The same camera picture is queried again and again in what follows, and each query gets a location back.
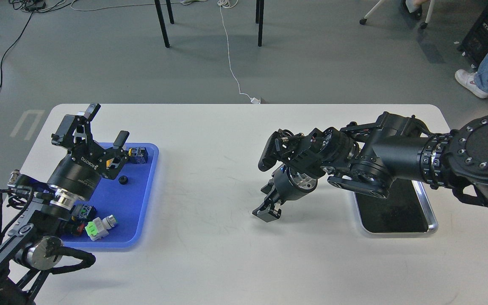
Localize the green white push button switch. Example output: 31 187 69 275
85 214 118 241

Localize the yellow blue switch block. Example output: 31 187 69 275
128 147 149 164

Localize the white power cable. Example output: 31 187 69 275
217 0 261 105

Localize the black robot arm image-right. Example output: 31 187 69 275
252 112 488 222

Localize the red emergency stop button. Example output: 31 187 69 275
65 221 86 237

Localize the black table leg right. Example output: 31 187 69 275
255 0 265 47

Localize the black table leg left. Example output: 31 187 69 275
154 0 175 48

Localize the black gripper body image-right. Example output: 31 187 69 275
272 166 318 202

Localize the blue plastic tray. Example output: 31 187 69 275
61 143 159 250

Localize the silver metal tray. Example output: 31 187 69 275
354 178 438 238

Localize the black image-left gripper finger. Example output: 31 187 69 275
100 130 130 180
52 103 101 154

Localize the black green contact block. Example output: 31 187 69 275
71 203 97 223

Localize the black table leg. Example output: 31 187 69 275
255 0 265 47
154 0 175 48

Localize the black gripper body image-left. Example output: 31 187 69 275
47 142 105 201

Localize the white chair base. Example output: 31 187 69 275
360 0 435 29

